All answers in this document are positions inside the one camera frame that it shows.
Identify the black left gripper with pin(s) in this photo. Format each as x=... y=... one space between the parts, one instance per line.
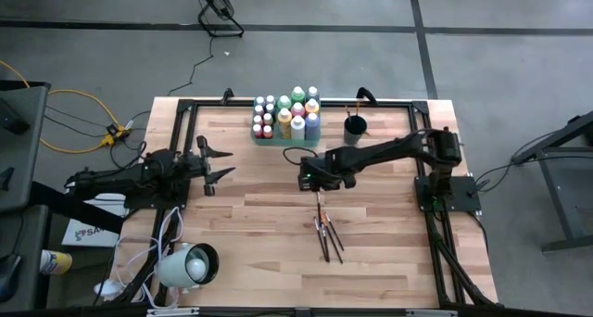
x=201 y=166

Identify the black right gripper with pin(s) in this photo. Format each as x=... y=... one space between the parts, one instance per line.
x=324 y=168

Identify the large purple paint bottle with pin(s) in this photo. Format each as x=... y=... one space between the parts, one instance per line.
x=312 y=127

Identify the large white paint bottle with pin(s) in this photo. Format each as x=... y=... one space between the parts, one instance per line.
x=297 y=128

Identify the small magenta paint bottle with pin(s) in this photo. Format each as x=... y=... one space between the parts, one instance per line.
x=257 y=120

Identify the large bright yellow paint bottle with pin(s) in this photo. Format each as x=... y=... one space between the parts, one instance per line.
x=284 y=122

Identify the large pink-red paint bottle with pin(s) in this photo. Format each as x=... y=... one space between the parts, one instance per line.
x=298 y=109

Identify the small white-capped paint bottle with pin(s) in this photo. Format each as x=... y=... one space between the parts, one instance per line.
x=260 y=100

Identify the large golden yellow paint bottle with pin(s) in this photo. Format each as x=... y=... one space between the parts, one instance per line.
x=311 y=106

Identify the thin brown paintbrush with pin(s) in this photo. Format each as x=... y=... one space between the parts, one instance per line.
x=348 y=111

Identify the large green paint bottle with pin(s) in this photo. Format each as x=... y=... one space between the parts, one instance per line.
x=284 y=103
x=298 y=94

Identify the orange-bristle paintbrush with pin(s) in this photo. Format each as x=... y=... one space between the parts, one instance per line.
x=358 y=108

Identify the large grey-blue paint bottle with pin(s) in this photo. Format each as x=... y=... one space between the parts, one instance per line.
x=312 y=93

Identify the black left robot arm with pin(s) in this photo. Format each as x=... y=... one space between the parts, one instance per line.
x=120 y=178

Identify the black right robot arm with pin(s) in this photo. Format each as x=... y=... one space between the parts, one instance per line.
x=394 y=150

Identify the translucent green plastic bin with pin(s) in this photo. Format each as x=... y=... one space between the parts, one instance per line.
x=287 y=142

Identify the dark green cup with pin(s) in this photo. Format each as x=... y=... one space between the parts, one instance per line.
x=354 y=131

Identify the black clamp hook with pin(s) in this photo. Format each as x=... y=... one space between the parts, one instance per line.
x=227 y=96
x=366 y=93

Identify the yellow power strip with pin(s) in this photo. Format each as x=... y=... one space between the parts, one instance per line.
x=116 y=134

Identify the pale green desk lamp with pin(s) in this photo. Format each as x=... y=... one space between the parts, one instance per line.
x=173 y=268

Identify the white printed cardboard box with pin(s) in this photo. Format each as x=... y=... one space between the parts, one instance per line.
x=92 y=237

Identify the black metal beam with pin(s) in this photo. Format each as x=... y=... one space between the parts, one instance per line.
x=69 y=208

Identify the black floor fan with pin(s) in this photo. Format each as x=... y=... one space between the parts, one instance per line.
x=215 y=2

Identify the white round lamp base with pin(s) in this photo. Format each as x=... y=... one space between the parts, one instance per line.
x=109 y=288

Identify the white and yellow can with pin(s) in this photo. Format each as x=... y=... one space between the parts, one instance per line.
x=55 y=262

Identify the grey desk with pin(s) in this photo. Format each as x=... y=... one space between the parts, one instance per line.
x=28 y=233
x=28 y=168

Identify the black device on desk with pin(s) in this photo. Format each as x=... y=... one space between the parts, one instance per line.
x=11 y=117

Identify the black computer mouse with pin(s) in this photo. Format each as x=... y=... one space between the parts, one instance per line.
x=8 y=277

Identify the black metal table frame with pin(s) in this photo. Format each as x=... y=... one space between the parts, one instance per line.
x=394 y=105

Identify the silver metal bracket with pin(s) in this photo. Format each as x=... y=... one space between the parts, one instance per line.
x=431 y=313
x=173 y=312

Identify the small black bracket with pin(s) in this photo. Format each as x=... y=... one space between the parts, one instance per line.
x=5 y=178

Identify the black desk frame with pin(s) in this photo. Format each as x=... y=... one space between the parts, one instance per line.
x=556 y=201

